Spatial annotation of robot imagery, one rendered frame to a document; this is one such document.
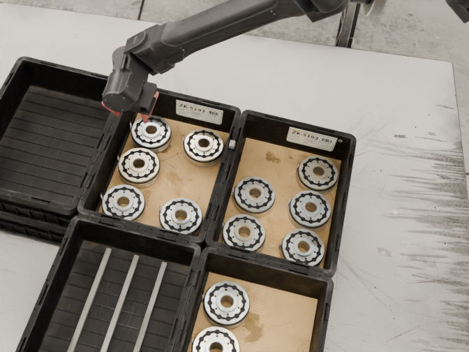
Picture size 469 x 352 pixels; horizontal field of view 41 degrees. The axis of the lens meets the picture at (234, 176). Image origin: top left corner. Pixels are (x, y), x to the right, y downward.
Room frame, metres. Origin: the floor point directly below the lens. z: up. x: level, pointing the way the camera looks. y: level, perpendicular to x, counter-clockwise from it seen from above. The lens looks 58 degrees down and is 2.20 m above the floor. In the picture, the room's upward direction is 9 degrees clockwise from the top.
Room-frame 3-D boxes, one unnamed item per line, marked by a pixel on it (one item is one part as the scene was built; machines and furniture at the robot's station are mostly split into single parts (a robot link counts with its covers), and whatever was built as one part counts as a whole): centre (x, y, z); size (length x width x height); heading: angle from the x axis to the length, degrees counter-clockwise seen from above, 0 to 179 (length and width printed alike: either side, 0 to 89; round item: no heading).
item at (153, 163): (0.83, 0.24, 0.86); 0.10 x 0.10 x 0.01
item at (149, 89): (0.82, 0.25, 1.18); 0.10 x 0.07 x 0.07; 84
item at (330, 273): (0.79, -0.12, 0.92); 0.40 x 0.30 x 0.02; 175
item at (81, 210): (0.82, 0.17, 0.92); 0.40 x 0.30 x 0.02; 175
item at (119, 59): (0.82, 0.25, 1.24); 0.07 x 0.06 x 0.07; 1
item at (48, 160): (0.85, 0.47, 0.87); 0.40 x 0.30 x 0.11; 175
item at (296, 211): (0.78, -0.20, 0.86); 0.10 x 0.10 x 0.01
